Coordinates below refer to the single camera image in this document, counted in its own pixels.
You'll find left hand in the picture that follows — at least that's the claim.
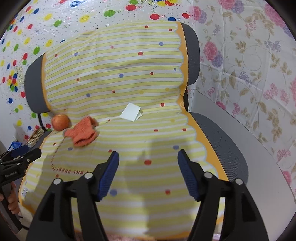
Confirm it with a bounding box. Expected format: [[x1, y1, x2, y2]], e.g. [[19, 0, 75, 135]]
[[7, 182, 20, 214]]

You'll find red apple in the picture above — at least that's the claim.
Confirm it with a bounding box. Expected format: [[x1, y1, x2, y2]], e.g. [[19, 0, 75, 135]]
[[51, 114, 70, 131]]

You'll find orange fuzzy cloth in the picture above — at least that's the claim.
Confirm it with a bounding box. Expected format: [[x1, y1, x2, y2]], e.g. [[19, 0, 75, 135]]
[[64, 116, 99, 147]]

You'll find grey office chair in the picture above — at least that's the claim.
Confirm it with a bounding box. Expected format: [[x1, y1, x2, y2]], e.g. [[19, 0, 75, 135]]
[[24, 22, 249, 239]]

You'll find yellow striped cloth cover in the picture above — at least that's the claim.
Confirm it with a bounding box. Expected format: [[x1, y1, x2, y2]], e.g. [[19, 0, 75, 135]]
[[18, 21, 230, 240]]

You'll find white folded paper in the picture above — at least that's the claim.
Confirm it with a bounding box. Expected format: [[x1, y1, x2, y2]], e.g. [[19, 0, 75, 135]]
[[119, 103, 142, 122]]

